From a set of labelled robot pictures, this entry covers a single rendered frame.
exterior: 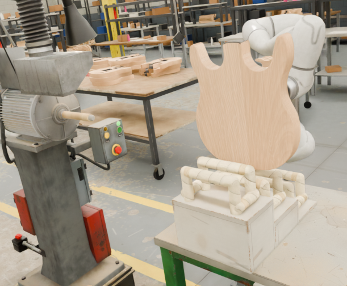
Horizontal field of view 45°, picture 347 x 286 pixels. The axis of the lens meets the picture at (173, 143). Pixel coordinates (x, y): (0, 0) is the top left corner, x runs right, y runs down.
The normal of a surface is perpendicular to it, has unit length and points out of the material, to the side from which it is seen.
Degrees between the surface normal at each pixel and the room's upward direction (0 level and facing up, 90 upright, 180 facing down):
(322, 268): 0
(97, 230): 90
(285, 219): 90
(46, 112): 87
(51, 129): 95
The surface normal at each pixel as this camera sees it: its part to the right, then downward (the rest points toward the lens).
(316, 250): -0.13, -0.93
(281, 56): -0.64, 0.37
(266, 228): 0.75, 0.13
